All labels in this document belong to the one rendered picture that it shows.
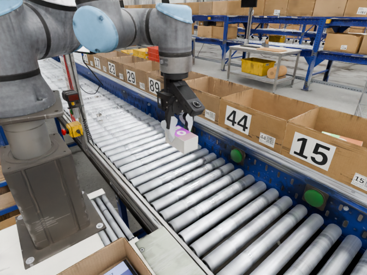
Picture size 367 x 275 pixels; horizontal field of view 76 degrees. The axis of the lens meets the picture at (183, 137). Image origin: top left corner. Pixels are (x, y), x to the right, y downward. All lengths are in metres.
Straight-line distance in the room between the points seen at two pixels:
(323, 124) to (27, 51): 1.23
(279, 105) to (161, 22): 0.95
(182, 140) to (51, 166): 0.40
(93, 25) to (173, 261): 0.70
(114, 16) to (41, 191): 0.55
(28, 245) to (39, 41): 0.66
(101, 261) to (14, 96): 0.51
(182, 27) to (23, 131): 0.51
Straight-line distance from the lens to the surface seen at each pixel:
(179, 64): 0.64
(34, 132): 0.79
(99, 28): 0.55
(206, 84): 1.75
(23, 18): 0.74
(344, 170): 1.06
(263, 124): 1.15
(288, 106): 1.41
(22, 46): 0.72
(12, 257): 1.02
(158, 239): 0.90
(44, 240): 0.96
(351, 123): 1.30
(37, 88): 0.74
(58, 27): 0.81
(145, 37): 0.67
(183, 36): 0.64
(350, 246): 1.05
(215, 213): 0.99
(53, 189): 0.85
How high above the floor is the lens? 1.45
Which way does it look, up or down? 28 degrees down
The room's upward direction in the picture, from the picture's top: straight up
